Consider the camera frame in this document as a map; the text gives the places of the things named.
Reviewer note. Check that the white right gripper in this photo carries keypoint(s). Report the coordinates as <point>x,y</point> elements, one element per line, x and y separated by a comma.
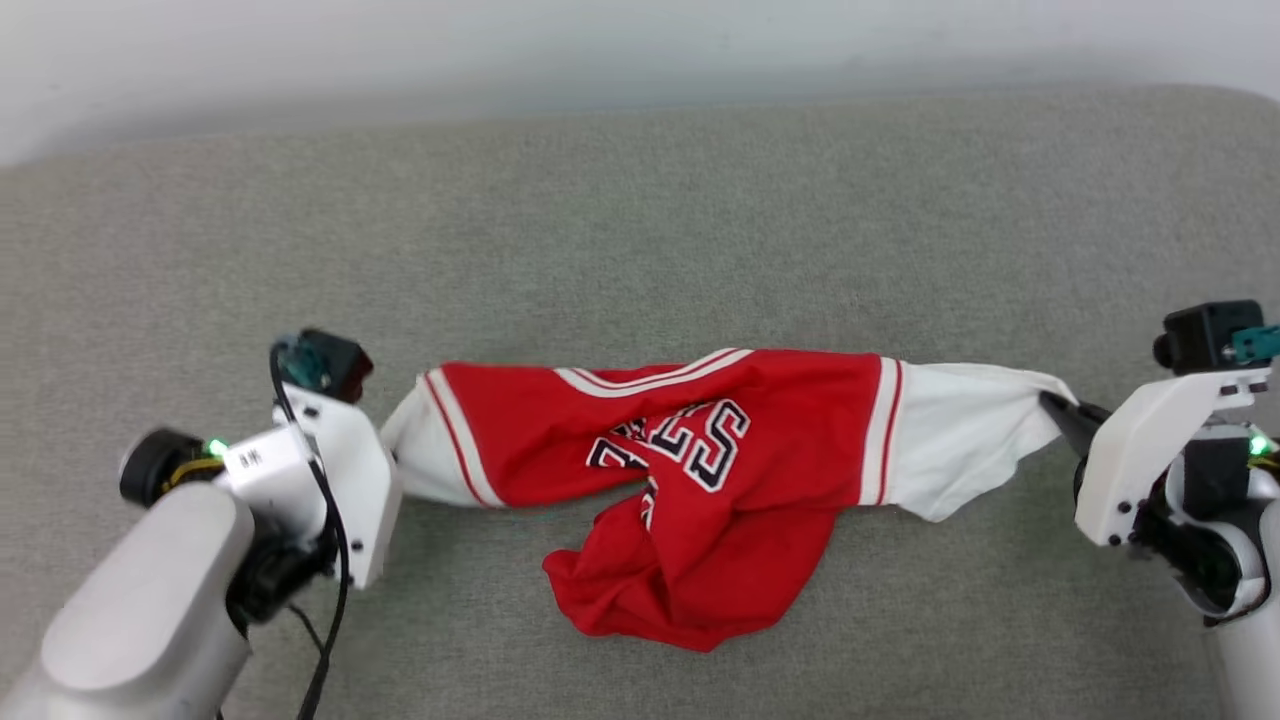
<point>1140,450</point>

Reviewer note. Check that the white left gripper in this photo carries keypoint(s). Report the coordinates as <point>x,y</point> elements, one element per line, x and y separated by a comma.
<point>360,480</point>

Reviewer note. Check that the red and white jersey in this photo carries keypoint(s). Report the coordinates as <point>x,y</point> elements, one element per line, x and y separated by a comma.
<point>780,450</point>

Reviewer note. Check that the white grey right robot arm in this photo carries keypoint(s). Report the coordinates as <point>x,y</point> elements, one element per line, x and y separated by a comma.
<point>1250,670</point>

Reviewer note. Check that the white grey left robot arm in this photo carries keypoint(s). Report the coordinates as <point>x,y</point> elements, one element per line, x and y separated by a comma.
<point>150,600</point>

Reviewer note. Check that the grey fabric sofa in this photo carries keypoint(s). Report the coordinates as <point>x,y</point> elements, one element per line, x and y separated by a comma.
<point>650,220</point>

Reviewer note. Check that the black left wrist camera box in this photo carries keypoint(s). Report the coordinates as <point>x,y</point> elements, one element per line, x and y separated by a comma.
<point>340,365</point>

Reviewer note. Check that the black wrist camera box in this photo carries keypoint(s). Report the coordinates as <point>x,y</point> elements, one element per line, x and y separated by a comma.
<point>1195,335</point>
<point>340,365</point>

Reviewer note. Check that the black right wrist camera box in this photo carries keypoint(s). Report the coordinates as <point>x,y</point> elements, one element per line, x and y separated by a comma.
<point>1195,335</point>

